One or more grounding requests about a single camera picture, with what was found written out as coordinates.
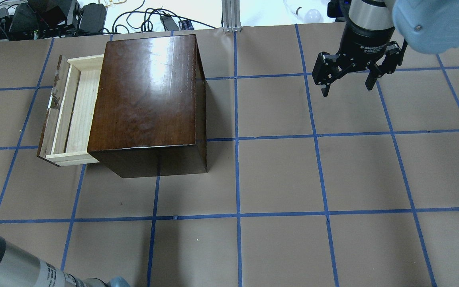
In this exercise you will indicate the dark wooden drawer cabinet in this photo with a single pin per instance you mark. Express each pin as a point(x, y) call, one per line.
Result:
point(150, 112)

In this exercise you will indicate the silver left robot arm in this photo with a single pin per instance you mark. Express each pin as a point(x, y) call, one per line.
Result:
point(19, 268)

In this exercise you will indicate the black power adapter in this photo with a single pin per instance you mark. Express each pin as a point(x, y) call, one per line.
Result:
point(92, 18)

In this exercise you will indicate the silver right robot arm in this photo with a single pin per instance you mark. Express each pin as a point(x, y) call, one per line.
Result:
point(428, 26)

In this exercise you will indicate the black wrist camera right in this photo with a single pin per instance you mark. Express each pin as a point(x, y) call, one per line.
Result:
point(338, 10)

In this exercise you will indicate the white light bulb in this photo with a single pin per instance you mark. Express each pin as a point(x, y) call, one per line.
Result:
point(308, 15)

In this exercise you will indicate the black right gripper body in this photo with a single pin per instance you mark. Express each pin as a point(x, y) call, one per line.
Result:
point(367, 44)

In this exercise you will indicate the aluminium frame post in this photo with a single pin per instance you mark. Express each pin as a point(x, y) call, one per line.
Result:
point(231, 16)

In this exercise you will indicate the wooden drawer with white handle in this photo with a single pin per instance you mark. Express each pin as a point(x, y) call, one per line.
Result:
point(67, 125)

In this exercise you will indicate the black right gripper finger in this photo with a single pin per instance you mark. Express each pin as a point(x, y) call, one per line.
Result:
point(393, 58)
point(330, 67)

